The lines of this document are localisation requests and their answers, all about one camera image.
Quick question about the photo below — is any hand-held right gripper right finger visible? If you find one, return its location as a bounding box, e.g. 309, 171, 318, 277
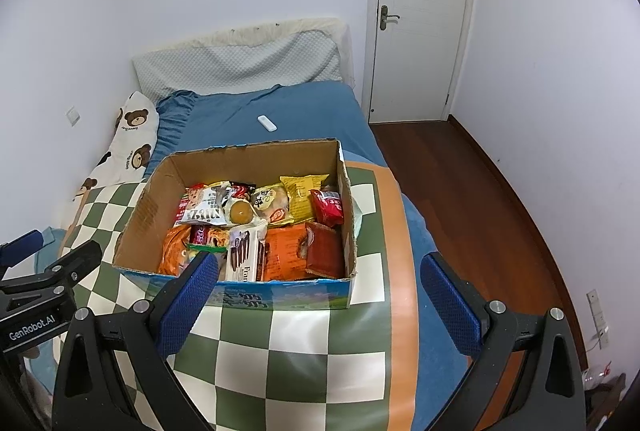
420, 252, 587, 431

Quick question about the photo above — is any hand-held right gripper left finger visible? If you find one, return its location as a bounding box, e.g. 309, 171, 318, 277
51, 252, 221, 431

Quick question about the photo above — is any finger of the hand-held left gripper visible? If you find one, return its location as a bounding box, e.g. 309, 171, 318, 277
30, 238, 104, 298
0, 229, 45, 270

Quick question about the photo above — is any cardboard box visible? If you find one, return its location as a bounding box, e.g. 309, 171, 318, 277
112, 137, 360, 310

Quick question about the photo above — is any maroon snack packet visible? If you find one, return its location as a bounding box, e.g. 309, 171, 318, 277
189, 224, 231, 254

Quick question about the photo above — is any white chocolate biscuit packet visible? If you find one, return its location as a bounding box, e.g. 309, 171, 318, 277
225, 228, 267, 283

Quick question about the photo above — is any white chip cookie packet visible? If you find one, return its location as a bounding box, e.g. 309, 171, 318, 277
177, 182, 232, 227

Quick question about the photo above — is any clear packet with yellow cake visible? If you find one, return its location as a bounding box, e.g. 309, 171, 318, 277
222, 196, 268, 230

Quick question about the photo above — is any orange snack packet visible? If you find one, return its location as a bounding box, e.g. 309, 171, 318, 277
262, 223, 312, 282

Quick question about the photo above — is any clear rice cracker packet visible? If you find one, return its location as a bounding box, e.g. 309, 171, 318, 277
250, 183, 293, 226

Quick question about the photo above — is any green checkered blanket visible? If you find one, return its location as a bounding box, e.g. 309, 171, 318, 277
60, 161, 418, 431

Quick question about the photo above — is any bear print pillow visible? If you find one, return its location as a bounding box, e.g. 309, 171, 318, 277
70, 91, 161, 204

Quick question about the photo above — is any brown red snack packet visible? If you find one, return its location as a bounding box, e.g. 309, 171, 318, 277
304, 221, 347, 278

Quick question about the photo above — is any small yellow snack packet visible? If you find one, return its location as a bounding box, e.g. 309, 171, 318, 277
280, 173, 330, 224

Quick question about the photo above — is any blue bedsheet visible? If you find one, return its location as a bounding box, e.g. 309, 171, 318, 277
25, 80, 453, 431

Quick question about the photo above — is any white door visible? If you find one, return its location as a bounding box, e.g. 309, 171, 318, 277
367, 0, 478, 126

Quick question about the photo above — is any white fuzzy cushion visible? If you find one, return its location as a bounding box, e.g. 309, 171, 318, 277
175, 17, 357, 88

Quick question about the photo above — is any metal door handle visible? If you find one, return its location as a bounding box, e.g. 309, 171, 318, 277
379, 5, 401, 32

